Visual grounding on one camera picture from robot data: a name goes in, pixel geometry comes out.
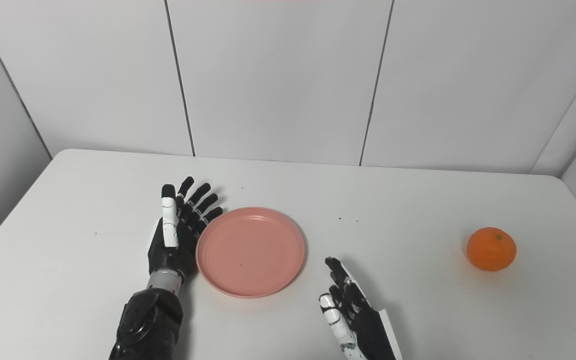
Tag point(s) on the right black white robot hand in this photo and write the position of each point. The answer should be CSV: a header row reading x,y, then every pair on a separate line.
x,y
368,330

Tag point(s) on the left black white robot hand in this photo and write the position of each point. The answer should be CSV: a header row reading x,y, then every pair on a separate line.
x,y
185,245

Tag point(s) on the orange fruit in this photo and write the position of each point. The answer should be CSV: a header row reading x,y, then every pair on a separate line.
x,y
491,249

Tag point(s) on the pink round plate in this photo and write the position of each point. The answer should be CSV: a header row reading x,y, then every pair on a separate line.
x,y
251,252

